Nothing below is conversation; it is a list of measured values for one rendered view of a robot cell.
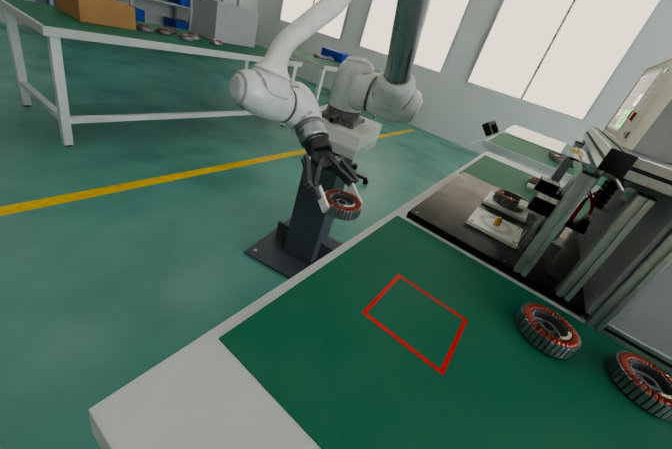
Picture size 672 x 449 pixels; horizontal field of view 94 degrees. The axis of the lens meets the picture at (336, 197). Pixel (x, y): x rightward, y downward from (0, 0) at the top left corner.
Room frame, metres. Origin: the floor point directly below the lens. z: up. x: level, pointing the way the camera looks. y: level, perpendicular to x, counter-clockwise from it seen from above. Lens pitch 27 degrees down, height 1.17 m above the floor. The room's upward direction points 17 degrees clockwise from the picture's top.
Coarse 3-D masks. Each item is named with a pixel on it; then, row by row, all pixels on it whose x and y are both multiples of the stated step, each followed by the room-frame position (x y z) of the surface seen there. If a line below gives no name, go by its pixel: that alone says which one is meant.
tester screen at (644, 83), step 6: (642, 78) 1.08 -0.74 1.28; (648, 78) 0.99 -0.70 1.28; (654, 78) 0.91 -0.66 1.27; (636, 84) 1.11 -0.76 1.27; (642, 84) 1.01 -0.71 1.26; (648, 84) 0.93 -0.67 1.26; (636, 90) 1.04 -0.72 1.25; (642, 90) 0.96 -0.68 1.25; (630, 96) 1.07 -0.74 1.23; (624, 102) 1.10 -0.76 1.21; (630, 102) 1.00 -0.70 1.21; (624, 108) 1.03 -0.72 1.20; (630, 108) 0.95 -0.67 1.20; (612, 126) 1.02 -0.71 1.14
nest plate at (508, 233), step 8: (480, 208) 1.00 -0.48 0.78; (472, 216) 0.91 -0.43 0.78; (480, 216) 0.93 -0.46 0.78; (488, 216) 0.95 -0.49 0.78; (496, 216) 0.97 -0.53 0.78; (472, 224) 0.86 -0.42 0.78; (480, 224) 0.87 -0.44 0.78; (488, 224) 0.89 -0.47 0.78; (504, 224) 0.93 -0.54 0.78; (512, 224) 0.95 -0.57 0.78; (488, 232) 0.84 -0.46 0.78; (496, 232) 0.85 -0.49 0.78; (504, 232) 0.87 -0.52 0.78; (512, 232) 0.88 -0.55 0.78; (520, 232) 0.90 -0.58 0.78; (504, 240) 0.82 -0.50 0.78; (512, 240) 0.83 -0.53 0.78
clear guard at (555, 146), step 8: (512, 128) 0.92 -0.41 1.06; (520, 128) 0.98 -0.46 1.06; (488, 136) 0.83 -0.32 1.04; (512, 136) 0.81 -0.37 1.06; (520, 136) 0.82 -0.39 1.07; (528, 136) 0.86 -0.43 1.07; (536, 136) 0.91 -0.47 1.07; (544, 136) 0.97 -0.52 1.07; (536, 144) 0.78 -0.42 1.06; (544, 144) 0.81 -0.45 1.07; (552, 144) 0.85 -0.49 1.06; (560, 144) 0.90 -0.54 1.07; (568, 144) 0.96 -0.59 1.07; (560, 152) 0.76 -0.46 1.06; (568, 152) 0.80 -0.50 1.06; (584, 152) 0.89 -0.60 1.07; (576, 160) 0.74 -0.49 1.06; (584, 160) 0.75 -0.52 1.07; (592, 160) 0.79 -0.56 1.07; (616, 176) 0.70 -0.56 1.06
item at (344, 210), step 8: (328, 192) 0.77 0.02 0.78; (336, 192) 0.78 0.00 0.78; (344, 192) 0.80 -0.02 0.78; (328, 200) 0.72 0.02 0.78; (336, 200) 0.75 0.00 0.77; (344, 200) 0.77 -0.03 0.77; (352, 200) 0.77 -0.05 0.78; (336, 208) 0.71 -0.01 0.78; (344, 208) 0.71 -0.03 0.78; (352, 208) 0.72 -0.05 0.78; (360, 208) 0.74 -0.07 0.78; (336, 216) 0.70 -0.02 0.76; (344, 216) 0.70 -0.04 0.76; (352, 216) 0.71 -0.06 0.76
